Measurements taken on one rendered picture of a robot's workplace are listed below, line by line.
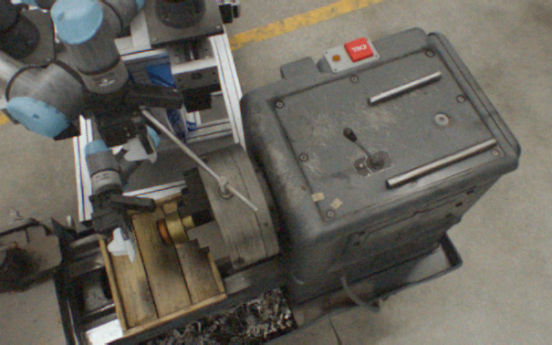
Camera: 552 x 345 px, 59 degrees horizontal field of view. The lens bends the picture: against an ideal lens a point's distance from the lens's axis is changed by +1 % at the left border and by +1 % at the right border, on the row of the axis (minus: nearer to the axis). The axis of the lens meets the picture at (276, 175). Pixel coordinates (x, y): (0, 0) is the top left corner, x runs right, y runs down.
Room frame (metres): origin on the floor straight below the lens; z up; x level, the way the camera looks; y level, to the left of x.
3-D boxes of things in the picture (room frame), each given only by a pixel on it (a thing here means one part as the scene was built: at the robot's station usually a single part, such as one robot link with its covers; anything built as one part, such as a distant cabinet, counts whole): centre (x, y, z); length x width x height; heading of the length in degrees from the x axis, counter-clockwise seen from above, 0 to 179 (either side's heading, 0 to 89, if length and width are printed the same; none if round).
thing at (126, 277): (0.39, 0.35, 0.89); 0.36 x 0.30 x 0.04; 20
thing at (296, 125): (0.62, -0.25, 1.06); 0.59 x 0.48 x 0.39; 110
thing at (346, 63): (0.82, -0.21, 1.23); 0.13 x 0.08 x 0.05; 110
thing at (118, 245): (0.37, 0.40, 1.09); 0.09 x 0.06 x 0.03; 20
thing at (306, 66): (0.77, -0.07, 1.24); 0.09 x 0.08 x 0.03; 110
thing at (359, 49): (0.83, -0.23, 1.26); 0.06 x 0.06 x 0.02; 20
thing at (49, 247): (0.35, 0.68, 0.99); 0.20 x 0.10 x 0.05; 110
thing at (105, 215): (0.47, 0.44, 1.08); 0.12 x 0.09 x 0.08; 20
